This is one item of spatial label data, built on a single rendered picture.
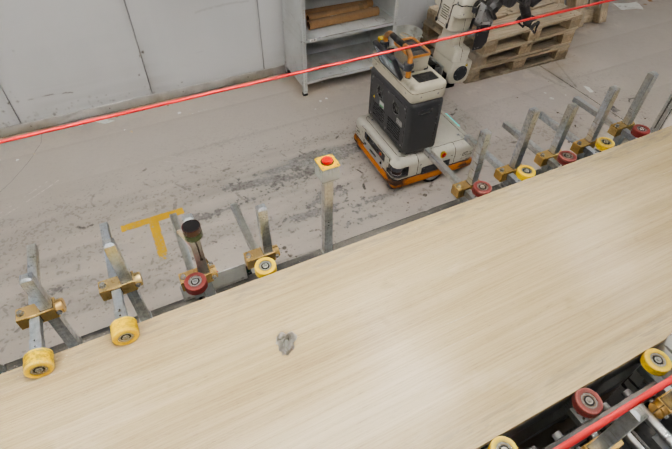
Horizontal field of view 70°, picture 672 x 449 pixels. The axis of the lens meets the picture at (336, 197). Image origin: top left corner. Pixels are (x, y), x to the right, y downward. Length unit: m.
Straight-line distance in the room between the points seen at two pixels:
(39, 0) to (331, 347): 3.21
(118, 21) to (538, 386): 3.61
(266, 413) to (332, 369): 0.23
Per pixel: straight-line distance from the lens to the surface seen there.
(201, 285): 1.79
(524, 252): 1.98
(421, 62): 3.08
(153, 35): 4.20
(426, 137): 3.22
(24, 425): 1.74
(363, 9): 4.42
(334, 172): 1.71
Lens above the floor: 2.33
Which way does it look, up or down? 45 degrees down
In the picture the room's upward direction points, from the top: 1 degrees clockwise
